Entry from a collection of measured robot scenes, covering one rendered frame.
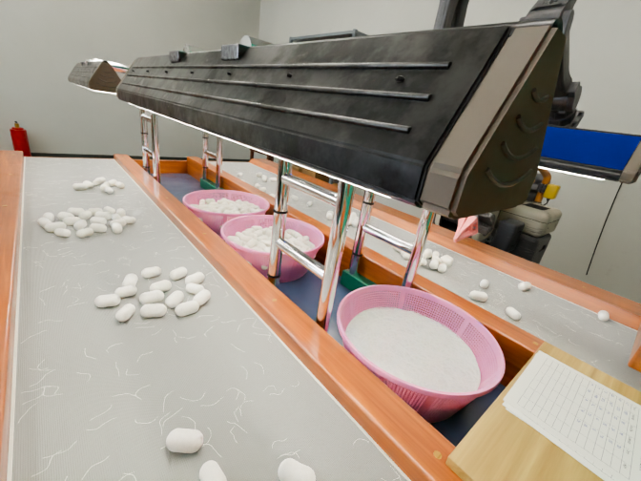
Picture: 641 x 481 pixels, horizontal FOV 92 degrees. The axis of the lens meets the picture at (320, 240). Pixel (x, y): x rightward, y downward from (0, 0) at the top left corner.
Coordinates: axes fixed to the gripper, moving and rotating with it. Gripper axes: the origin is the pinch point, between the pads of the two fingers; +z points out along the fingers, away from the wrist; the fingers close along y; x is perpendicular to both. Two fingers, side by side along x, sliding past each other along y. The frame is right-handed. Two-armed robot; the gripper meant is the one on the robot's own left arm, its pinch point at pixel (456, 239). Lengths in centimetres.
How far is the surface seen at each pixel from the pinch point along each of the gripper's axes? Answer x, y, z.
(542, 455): -28, 35, 38
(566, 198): 136, -16, -147
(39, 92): -55, -486, 57
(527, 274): 11.8, 16.2, -5.0
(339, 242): -41, 6, 33
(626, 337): 8.1, 38.0, 2.0
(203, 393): -42, 6, 58
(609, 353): 0.8, 36.8, 10.3
